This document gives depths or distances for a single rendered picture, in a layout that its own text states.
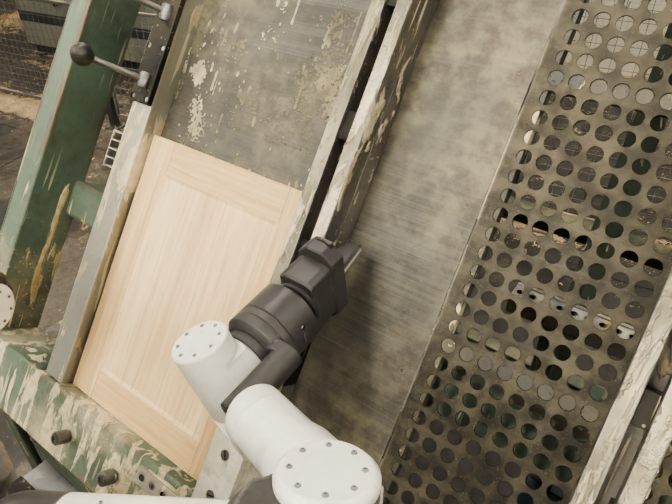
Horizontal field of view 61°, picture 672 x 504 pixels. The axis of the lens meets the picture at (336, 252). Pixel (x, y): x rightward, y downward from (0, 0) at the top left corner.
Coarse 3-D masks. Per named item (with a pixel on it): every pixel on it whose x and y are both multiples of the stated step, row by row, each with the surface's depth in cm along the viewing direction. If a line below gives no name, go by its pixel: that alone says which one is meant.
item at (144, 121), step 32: (192, 0) 98; (192, 32) 101; (160, 96) 100; (128, 128) 102; (160, 128) 103; (128, 160) 101; (128, 192) 102; (96, 224) 104; (96, 256) 103; (96, 288) 104; (64, 320) 106; (64, 352) 105
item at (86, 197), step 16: (80, 192) 118; (96, 192) 116; (80, 208) 118; (96, 208) 115; (448, 384) 78; (480, 384) 76; (496, 384) 76; (432, 400) 79; (464, 400) 77; (512, 400) 74; (464, 416) 76; (512, 416) 74; (544, 416) 72; (560, 416) 72; (480, 432) 75; (528, 432) 72; (576, 432) 70; (576, 448) 70; (544, 464) 71
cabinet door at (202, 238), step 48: (144, 192) 101; (192, 192) 96; (240, 192) 91; (288, 192) 87; (144, 240) 101; (192, 240) 95; (240, 240) 91; (144, 288) 100; (192, 288) 95; (240, 288) 90; (96, 336) 104; (144, 336) 99; (96, 384) 103; (144, 384) 98; (144, 432) 97; (192, 432) 92
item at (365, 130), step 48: (384, 0) 75; (432, 0) 78; (384, 48) 75; (384, 96) 76; (336, 144) 78; (384, 144) 81; (336, 192) 76; (288, 240) 79; (336, 240) 80; (288, 384) 83; (240, 480) 82
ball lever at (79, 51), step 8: (72, 48) 92; (80, 48) 92; (88, 48) 93; (72, 56) 92; (80, 56) 92; (88, 56) 93; (80, 64) 93; (88, 64) 94; (104, 64) 95; (112, 64) 96; (120, 72) 97; (128, 72) 97; (144, 72) 98; (144, 80) 98
